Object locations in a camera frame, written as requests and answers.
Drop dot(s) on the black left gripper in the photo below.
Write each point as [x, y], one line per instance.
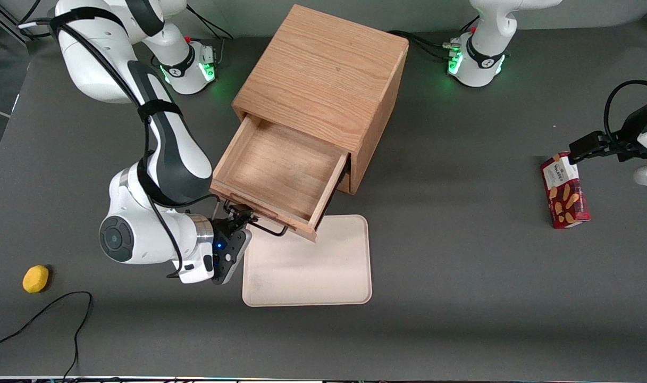
[629, 135]

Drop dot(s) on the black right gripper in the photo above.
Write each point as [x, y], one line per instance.
[220, 229]

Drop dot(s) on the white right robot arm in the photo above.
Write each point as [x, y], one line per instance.
[89, 69]

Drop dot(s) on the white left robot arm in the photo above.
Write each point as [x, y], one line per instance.
[480, 69]

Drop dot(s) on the wooden drawer cabinet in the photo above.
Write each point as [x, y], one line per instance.
[328, 69]

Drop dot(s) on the red tartan shortbread box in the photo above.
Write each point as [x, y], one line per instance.
[565, 191]

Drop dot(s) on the beige plastic tray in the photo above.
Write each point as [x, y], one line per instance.
[312, 271]

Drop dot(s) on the yellow lemon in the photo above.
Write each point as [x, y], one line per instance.
[35, 279]

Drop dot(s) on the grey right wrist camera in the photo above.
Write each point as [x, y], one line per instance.
[235, 255]

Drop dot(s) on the grey metal frame rail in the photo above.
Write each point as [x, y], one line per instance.
[4, 24]

